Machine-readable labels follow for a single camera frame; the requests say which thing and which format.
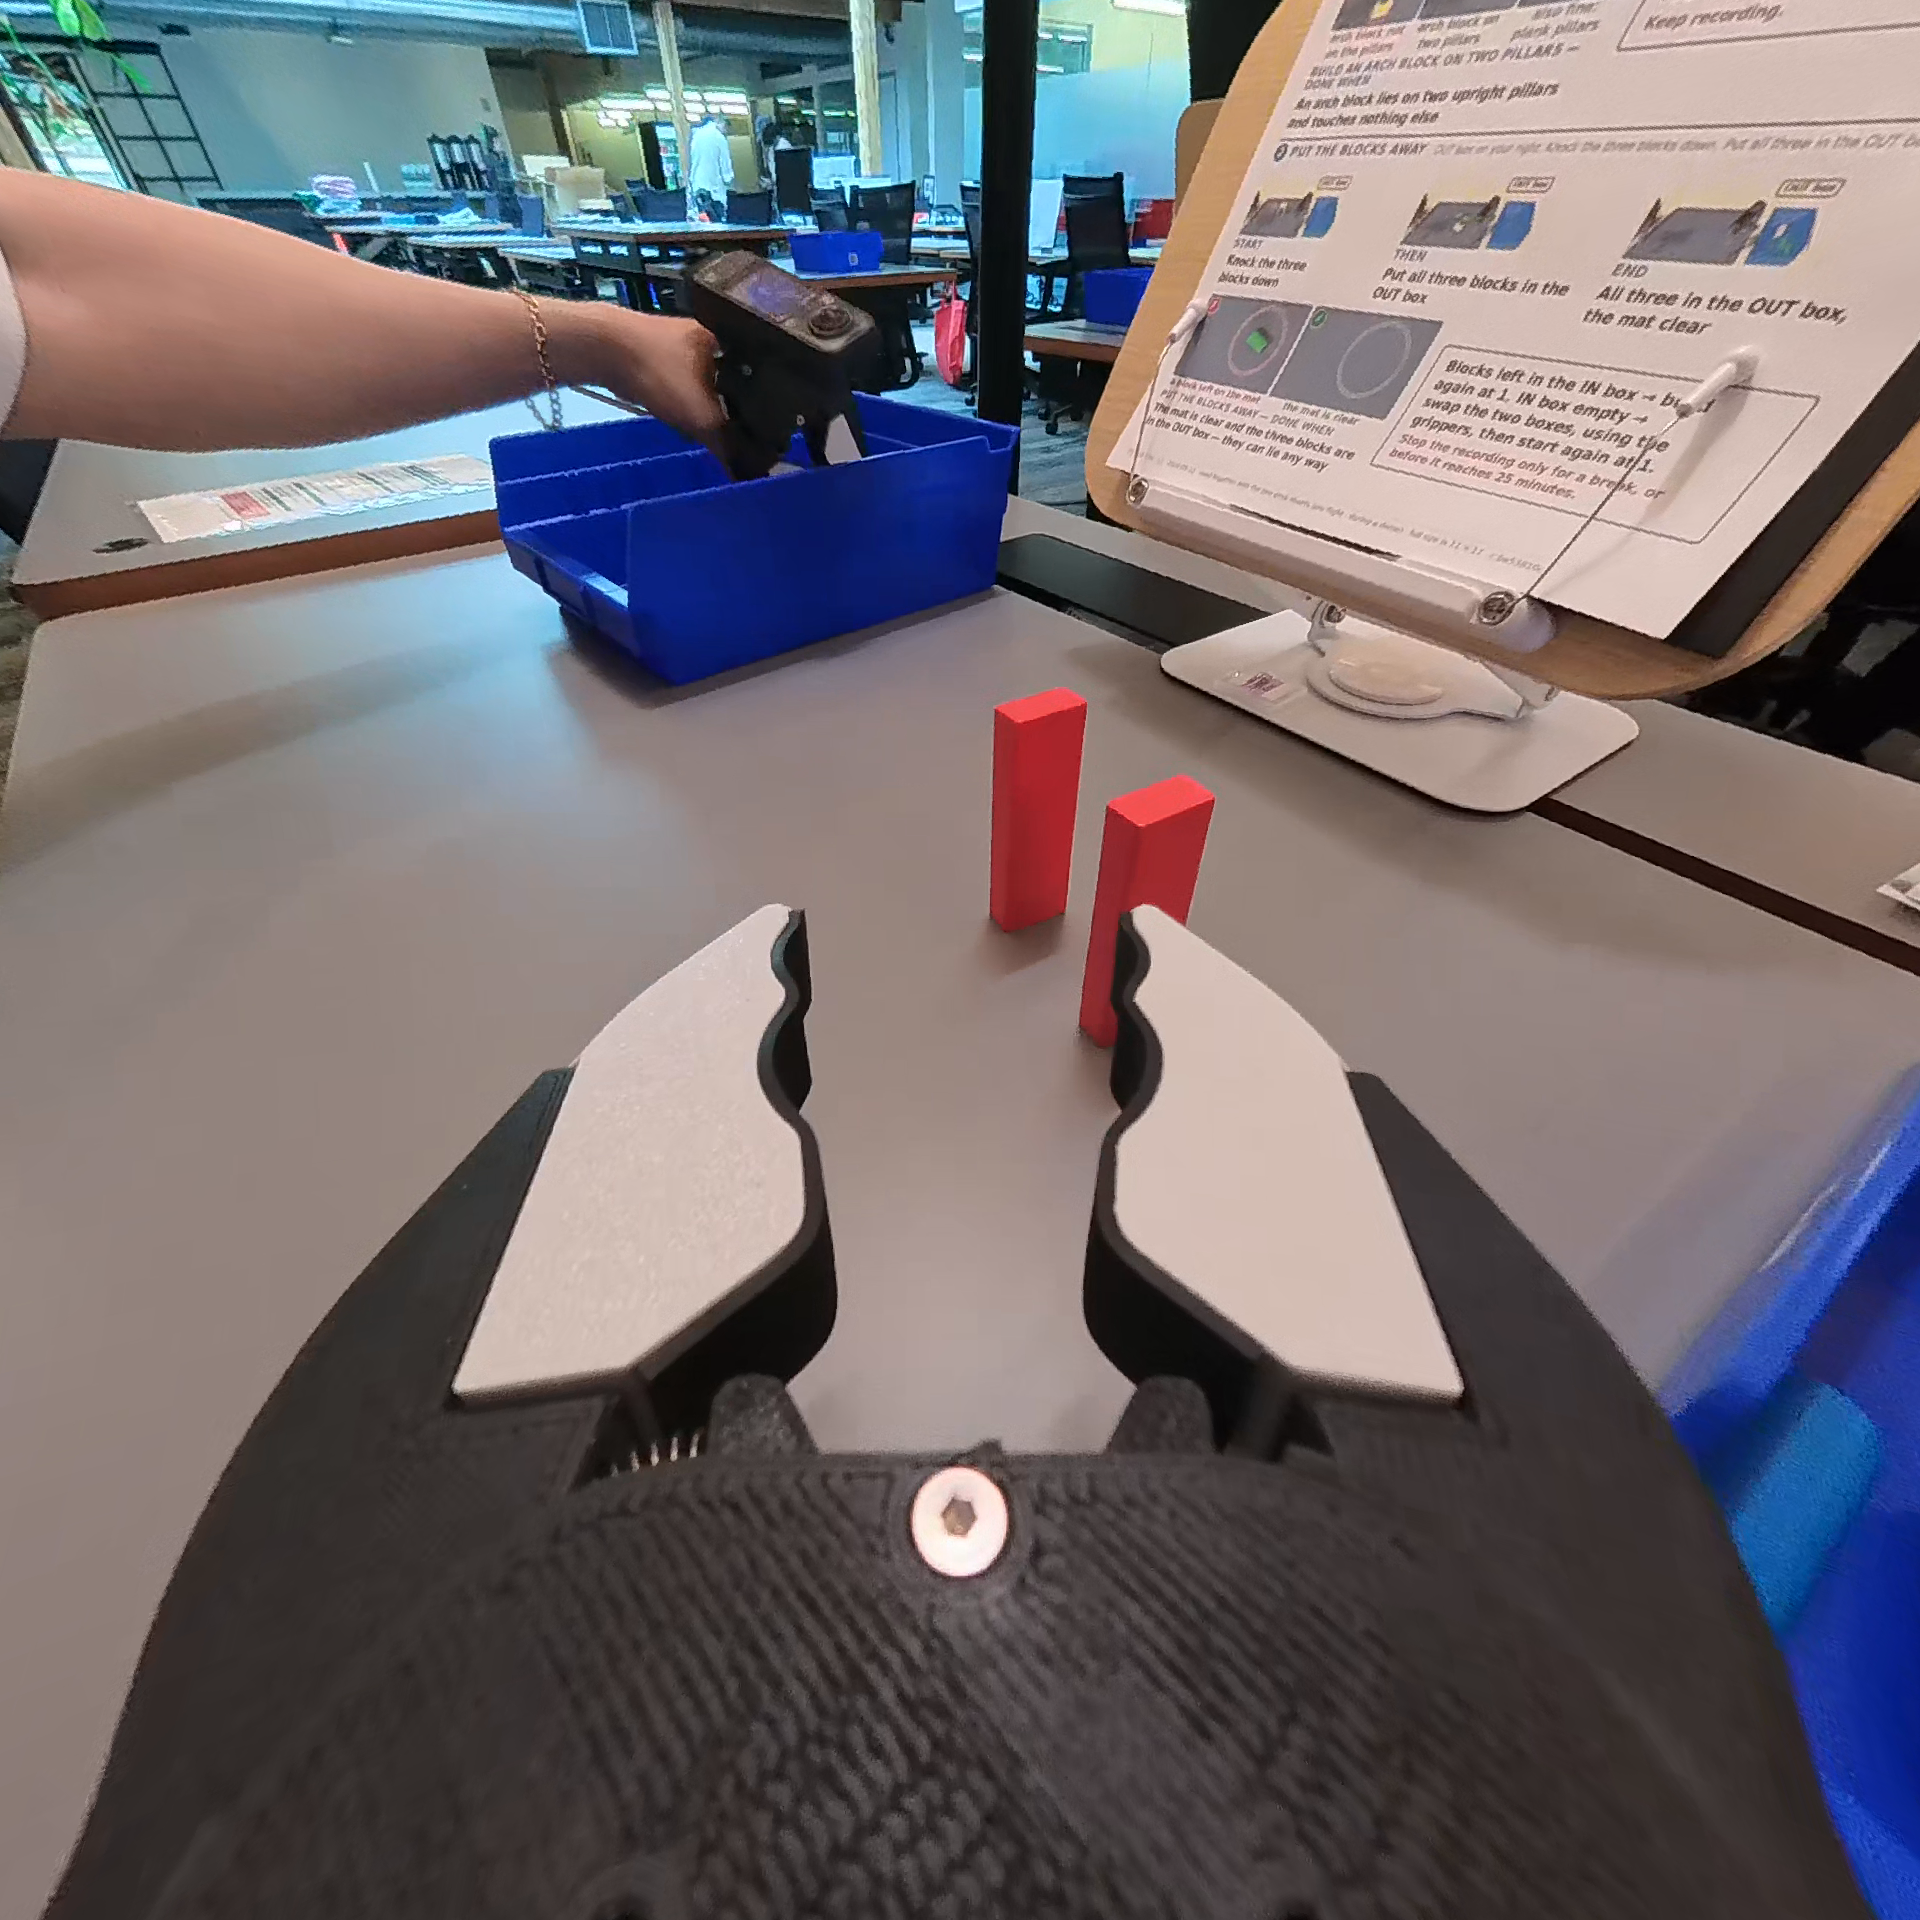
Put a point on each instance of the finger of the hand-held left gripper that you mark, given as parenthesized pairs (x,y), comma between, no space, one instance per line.
(842,443)

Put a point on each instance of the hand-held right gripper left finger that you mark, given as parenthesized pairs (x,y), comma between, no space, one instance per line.
(645,1185)

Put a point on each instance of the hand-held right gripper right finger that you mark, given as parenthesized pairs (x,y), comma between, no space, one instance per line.
(1275,1200)

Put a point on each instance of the blue plastic bin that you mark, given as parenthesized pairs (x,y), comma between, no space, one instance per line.
(1815,1500)
(780,554)

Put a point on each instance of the red wooden block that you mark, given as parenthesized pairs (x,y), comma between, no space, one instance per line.
(1143,884)
(1034,811)

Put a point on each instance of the person's left forearm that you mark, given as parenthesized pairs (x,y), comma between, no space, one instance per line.
(300,330)

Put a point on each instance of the person's left hand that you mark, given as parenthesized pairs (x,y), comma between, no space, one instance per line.
(669,368)

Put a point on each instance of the small blue background bin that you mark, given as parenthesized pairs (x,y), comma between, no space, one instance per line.
(836,252)
(1118,296)

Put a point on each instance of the red bag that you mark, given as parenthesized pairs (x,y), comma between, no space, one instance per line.
(950,342)

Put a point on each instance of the black office chair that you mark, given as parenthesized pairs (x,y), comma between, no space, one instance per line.
(885,223)
(1092,219)

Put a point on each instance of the black support pole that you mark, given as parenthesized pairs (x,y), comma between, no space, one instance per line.
(1008,224)

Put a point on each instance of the instruction sheet on stand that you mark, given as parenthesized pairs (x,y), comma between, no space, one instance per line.
(1185,391)

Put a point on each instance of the white label sheet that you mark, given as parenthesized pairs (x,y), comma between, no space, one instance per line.
(315,499)

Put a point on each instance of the white stand base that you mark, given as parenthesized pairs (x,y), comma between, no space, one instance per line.
(1411,705)

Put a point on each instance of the printed instruction sheet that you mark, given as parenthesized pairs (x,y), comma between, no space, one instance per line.
(1500,301)

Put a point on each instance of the white paper scrap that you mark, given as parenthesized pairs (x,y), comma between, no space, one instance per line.
(1901,884)

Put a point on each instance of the potted green plant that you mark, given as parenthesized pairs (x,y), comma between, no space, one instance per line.
(61,68)

